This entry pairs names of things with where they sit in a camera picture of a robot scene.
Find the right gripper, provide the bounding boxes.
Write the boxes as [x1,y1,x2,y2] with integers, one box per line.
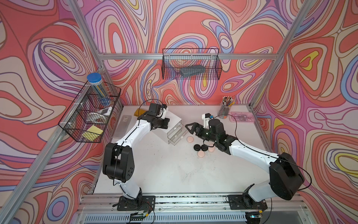
[186,122,218,142]

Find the white drawer cabinet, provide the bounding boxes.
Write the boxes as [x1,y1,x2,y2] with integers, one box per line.
[153,112,182,144]

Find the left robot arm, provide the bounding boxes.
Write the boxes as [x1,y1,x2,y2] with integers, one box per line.
[102,115,170,211]

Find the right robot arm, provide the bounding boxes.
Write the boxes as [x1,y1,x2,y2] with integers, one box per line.
[185,119,304,209]

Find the pink earphone case left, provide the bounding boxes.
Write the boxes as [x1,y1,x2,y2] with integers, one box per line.
[186,136,194,143]

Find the pink earphone case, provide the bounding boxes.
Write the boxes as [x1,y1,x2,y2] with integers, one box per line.
[208,146,216,153]
[197,151,206,158]
[186,136,194,143]

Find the yellow box on black disc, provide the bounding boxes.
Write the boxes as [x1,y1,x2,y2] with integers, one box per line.
[134,108,147,117]

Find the black earphone case left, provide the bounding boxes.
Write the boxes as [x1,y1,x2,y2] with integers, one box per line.
[194,144,201,151]

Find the black earphone case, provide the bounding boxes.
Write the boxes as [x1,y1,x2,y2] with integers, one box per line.
[200,144,208,152]
[194,144,201,151]

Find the black earphone case right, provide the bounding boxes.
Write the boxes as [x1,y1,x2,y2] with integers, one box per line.
[200,144,208,152]

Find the pink earphone case right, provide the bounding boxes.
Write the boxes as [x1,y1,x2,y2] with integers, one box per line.
[208,146,216,153]

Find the pink earphone case front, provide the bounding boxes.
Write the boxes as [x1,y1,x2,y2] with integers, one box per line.
[197,151,206,158]

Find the mesh pen holder cup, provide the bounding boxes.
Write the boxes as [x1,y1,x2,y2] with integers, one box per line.
[217,96,235,119]

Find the clear plastic box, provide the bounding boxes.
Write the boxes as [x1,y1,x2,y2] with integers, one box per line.
[113,115,132,139]

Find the pink transparent pencil case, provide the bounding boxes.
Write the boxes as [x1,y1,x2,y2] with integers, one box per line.
[228,112,255,123]

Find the white item in left basket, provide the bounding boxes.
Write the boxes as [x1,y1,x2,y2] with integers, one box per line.
[97,106,113,116]

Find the dark object in back basket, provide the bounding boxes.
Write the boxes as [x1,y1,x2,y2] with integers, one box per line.
[180,65,206,77]

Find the yellow sticky notes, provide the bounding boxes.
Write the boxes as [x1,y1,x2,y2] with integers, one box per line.
[82,125,103,142]

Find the blue lid pencil jar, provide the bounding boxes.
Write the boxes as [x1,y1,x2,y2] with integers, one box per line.
[87,72,111,106]

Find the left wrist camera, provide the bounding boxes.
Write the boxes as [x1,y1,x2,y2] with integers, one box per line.
[147,103,168,119]

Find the black wire basket back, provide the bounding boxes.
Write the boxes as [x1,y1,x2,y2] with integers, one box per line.
[161,47,222,80]

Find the black wire basket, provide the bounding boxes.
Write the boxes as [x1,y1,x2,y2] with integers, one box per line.
[161,47,222,80]
[58,82,121,143]

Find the black wire basket left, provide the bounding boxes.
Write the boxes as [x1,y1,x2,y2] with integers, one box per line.
[58,82,121,143]

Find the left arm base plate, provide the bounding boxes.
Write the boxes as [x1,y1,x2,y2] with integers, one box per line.
[112,196,156,212]

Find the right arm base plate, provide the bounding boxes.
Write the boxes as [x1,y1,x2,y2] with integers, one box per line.
[227,195,268,211]

